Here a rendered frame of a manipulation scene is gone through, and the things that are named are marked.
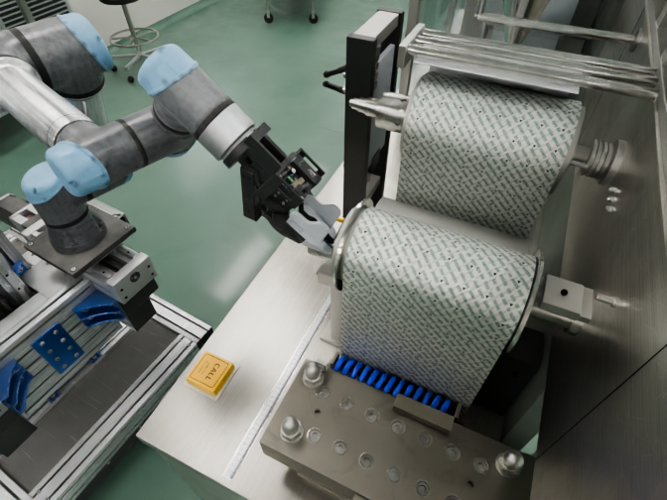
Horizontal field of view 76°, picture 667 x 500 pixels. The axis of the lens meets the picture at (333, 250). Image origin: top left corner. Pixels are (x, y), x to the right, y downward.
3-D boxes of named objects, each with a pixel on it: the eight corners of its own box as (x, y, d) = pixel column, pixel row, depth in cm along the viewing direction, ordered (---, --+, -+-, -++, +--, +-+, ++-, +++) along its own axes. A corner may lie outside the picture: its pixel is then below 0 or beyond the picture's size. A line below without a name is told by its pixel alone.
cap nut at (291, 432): (287, 416, 69) (285, 405, 66) (307, 426, 68) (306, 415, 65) (276, 437, 67) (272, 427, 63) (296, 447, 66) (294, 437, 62)
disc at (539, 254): (524, 262, 66) (550, 235, 52) (527, 263, 66) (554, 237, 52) (495, 352, 64) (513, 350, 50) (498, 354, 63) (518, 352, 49)
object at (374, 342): (341, 360, 80) (342, 303, 67) (465, 413, 73) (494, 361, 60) (340, 362, 80) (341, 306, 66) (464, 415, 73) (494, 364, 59)
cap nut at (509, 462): (497, 448, 66) (506, 438, 62) (522, 459, 65) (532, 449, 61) (492, 471, 63) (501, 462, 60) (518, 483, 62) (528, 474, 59)
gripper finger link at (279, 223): (300, 246, 63) (258, 202, 61) (294, 250, 64) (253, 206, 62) (315, 227, 66) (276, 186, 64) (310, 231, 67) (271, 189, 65)
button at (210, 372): (207, 355, 91) (205, 349, 89) (235, 368, 89) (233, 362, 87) (188, 383, 87) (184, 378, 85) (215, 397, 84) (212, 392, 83)
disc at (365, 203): (375, 215, 73) (363, 182, 59) (378, 216, 73) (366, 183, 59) (344, 296, 71) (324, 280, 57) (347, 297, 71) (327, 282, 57)
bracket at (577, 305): (542, 281, 57) (548, 271, 55) (589, 296, 55) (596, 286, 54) (538, 309, 54) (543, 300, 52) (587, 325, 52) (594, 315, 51)
